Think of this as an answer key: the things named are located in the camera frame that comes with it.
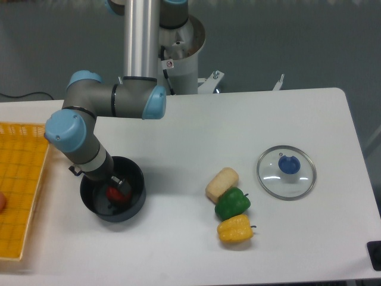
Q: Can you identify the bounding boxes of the white clamp bracket right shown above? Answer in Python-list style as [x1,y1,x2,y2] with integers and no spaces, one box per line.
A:
[273,73,285,91]

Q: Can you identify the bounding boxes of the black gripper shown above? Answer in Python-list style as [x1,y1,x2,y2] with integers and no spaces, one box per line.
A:
[68,159,132,195]

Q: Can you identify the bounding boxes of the red bell pepper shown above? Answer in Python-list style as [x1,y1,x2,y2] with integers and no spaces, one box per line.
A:
[106,186,132,208]

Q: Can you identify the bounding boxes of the black cable on floor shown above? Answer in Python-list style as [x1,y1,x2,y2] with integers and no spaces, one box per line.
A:
[0,91,55,101]

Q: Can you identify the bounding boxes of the beige bread loaf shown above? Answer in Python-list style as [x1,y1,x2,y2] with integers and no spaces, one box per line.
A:
[205,167,239,204]

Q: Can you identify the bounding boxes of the dark pot with blue handle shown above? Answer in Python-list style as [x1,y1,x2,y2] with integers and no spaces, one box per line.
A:
[80,156,146,222]

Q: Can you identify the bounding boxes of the yellow plastic basket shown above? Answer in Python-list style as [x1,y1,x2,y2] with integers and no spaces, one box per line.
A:
[1,122,49,261]

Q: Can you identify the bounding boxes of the orange object in basket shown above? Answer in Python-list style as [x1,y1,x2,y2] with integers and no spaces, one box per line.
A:
[0,192,7,212]

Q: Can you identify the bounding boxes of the green bell pepper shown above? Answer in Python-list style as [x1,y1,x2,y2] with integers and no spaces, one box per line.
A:
[214,187,251,220]

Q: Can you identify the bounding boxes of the yellow bell pepper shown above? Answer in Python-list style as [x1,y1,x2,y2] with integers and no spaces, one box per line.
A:
[217,214,256,244]

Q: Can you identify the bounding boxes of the glass lid with blue knob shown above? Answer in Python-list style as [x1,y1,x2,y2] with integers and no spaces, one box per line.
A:
[256,145,317,201]

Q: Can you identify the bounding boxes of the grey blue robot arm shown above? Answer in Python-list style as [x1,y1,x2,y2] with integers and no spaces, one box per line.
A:
[44,1,188,189]

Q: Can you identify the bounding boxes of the black device at table corner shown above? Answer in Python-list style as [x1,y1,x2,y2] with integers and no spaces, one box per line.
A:
[367,241,381,271]

